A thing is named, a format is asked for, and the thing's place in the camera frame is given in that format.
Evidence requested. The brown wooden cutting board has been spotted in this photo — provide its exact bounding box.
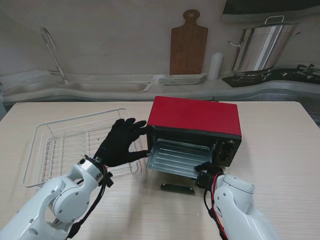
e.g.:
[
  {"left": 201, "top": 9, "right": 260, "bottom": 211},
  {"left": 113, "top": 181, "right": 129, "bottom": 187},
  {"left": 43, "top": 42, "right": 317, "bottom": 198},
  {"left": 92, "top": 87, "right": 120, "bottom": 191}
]
[{"left": 169, "top": 9, "right": 209, "bottom": 76}]

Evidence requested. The range hood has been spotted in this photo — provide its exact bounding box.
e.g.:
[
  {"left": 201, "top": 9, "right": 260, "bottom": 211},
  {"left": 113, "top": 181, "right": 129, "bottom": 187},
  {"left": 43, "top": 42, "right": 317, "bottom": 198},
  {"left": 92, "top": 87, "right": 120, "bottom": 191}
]
[{"left": 221, "top": 0, "right": 320, "bottom": 17}]

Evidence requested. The red black arm cable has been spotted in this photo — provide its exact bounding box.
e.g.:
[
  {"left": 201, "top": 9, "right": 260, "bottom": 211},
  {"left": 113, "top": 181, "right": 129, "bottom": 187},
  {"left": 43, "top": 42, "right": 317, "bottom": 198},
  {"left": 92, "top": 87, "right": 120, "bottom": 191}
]
[
  {"left": 66, "top": 166, "right": 111, "bottom": 240},
  {"left": 202, "top": 174, "right": 227, "bottom": 240}
]

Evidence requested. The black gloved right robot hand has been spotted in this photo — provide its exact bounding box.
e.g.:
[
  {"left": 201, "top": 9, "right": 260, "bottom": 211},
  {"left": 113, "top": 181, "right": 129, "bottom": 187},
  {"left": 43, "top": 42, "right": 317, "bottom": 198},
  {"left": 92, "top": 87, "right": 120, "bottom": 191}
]
[{"left": 194, "top": 161, "right": 225, "bottom": 176}]

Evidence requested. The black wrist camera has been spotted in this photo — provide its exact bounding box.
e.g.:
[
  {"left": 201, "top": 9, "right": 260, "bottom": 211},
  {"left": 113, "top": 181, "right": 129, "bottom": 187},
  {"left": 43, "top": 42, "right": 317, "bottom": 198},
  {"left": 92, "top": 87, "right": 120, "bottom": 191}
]
[
  {"left": 104, "top": 171, "right": 116, "bottom": 188},
  {"left": 194, "top": 170, "right": 216, "bottom": 190}
]

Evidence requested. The chrome kitchen faucet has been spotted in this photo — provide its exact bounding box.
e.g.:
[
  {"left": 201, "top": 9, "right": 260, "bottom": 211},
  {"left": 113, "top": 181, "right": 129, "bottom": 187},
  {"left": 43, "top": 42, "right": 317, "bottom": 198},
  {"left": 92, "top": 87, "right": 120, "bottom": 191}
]
[{"left": 40, "top": 26, "right": 70, "bottom": 85}]

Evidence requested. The red black toaster oven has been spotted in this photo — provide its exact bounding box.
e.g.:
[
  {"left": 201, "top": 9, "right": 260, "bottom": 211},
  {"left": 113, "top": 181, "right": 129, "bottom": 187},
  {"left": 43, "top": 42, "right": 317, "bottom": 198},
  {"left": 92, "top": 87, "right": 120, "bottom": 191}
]
[{"left": 145, "top": 96, "right": 243, "bottom": 168}]

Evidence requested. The white wire dish rack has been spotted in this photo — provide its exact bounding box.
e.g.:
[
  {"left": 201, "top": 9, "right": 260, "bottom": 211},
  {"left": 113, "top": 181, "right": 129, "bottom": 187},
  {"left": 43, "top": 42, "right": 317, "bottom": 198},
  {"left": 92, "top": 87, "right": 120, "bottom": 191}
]
[{"left": 21, "top": 107, "right": 142, "bottom": 190}]

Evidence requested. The steel kitchen sink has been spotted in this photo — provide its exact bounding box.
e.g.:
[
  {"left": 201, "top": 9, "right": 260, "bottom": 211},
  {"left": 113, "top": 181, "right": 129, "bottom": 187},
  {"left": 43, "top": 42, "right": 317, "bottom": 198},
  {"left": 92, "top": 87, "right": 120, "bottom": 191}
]
[{"left": 57, "top": 81, "right": 153, "bottom": 94}]

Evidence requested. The glass oven door black handle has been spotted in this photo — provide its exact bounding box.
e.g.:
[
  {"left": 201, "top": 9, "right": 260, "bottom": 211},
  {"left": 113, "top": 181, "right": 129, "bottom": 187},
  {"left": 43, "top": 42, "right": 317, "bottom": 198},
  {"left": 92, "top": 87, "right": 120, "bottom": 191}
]
[{"left": 143, "top": 172, "right": 211, "bottom": 198}]

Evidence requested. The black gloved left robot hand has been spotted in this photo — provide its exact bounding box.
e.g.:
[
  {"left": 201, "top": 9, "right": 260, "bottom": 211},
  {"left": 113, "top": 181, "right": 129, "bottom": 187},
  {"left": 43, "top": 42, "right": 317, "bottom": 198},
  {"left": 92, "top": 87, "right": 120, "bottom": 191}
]
[{"left": 94, "top": 118, "right": 154, "bottom": 168}]

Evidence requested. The stack of white plates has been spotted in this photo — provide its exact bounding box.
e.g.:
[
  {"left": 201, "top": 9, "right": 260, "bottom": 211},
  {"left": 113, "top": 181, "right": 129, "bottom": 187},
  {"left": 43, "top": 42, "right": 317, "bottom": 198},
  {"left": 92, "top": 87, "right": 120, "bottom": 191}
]
[{"left": 158, "top": 73, "right": 209, "bottom": 86}]

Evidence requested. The black gas stove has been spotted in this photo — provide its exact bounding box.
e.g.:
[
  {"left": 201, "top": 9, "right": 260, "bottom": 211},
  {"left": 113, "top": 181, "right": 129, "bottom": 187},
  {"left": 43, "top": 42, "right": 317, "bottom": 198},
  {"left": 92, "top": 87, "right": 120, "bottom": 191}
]
[{"left": 221, "top": 63, "right": 320, "bottom": 88}]

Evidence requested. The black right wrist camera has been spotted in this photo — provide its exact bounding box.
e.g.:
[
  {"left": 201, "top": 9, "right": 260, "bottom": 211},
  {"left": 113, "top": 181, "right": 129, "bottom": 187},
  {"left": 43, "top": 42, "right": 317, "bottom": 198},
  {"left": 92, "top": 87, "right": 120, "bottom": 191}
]
[{"left": 194, "top": 170, "right": 216, "bottom": 190}]

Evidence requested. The white paper towel roll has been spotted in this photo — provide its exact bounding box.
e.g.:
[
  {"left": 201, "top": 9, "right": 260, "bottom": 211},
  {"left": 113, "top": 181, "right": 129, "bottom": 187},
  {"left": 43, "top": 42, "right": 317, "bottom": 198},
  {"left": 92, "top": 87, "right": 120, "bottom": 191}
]
[{"left": 208, "top": 52, "right": 225, "bottom": 81}]

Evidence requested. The ribbed metal baking tray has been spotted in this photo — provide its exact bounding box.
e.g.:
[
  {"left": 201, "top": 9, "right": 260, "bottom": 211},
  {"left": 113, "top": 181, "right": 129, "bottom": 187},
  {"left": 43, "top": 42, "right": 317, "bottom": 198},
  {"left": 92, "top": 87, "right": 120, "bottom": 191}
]
[{"left": 145, "top": 138, "right": 215, "bottom": 180}]

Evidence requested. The red black right arm cable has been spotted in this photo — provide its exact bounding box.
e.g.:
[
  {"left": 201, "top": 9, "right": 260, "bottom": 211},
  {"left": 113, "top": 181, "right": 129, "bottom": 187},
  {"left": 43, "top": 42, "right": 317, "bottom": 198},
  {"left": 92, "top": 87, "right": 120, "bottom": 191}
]
[{"left": 202, "top": 174, "right": 227, "bottom": 240}]

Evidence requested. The stainless steel stock pot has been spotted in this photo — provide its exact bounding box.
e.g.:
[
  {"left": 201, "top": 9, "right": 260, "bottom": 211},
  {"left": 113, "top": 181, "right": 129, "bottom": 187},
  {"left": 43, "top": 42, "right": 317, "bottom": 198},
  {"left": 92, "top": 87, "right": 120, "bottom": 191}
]
[{"left": 227, "top": 15, "right": 302, "bottom": 73}]

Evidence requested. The red black left arm cable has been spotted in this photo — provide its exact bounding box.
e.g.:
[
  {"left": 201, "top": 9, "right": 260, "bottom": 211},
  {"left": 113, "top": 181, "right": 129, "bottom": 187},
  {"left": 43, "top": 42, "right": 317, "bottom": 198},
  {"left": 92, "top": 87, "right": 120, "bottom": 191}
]
[{"left": 66, "top": 166, "right": 111, "bottom": 240}]

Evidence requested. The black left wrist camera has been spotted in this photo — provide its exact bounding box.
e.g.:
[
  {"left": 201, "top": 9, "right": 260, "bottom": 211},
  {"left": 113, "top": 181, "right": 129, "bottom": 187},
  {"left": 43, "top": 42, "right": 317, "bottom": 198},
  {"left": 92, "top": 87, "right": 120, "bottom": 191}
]
[{"left": 104, "top": 171, "right": 116, "bottom": 188}]

